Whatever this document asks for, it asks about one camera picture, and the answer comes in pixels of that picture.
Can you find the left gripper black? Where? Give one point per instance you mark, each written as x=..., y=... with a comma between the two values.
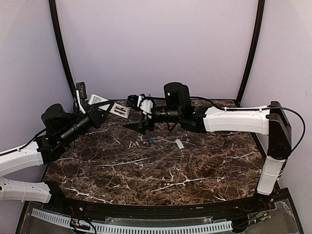
x=97, y=117

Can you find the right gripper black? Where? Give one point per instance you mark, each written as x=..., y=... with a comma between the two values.
x=139, y=126

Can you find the white remote control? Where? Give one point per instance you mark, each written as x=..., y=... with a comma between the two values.
x=115, y=109

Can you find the white battery cover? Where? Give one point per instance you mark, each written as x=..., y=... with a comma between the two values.
x=179, y=144

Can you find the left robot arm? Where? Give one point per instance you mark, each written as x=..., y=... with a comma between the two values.
x=61, y=129

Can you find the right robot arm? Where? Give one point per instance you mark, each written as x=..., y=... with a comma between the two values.
x=268, y=120

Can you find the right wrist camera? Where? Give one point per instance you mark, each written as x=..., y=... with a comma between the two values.
x=132, y=101

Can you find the white slotted cable duct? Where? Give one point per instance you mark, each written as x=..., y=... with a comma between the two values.
x=131, y=226

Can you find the left black frame post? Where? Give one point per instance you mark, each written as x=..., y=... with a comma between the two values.
x=61, y=49

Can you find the black frame post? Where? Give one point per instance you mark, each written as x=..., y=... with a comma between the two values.
x=61, y=49
x=252, y=52

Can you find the black front rail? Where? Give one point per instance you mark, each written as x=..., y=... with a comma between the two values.
x=236, y=210

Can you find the right black frame post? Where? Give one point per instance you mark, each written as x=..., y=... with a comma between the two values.
x=252, y=52

